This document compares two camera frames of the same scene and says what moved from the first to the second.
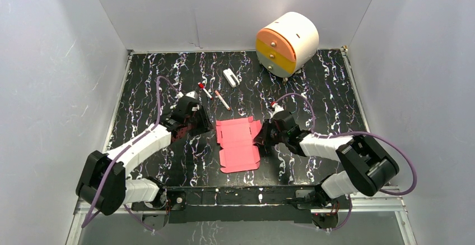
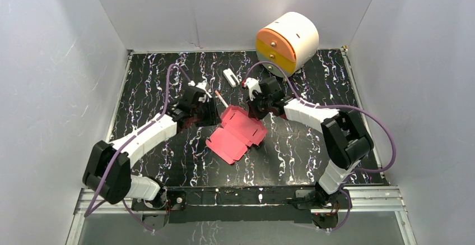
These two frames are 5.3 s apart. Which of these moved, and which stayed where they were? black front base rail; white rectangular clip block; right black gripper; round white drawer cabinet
Moved: right black gripper
Stayed: round white drawer cabinet; black front base rail; white rectangular clip block
